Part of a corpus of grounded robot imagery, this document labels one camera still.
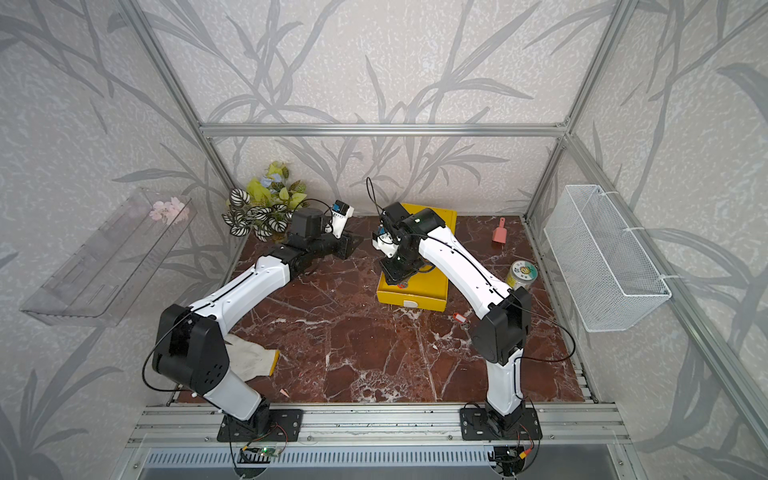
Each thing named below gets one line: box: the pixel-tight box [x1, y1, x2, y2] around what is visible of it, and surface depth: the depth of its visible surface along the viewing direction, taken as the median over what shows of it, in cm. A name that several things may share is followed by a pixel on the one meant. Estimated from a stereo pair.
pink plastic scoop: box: [492, 217, 507, 244], surface depth 114 cm
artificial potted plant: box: [222, 162, 307, 242], surface depth 93 cm
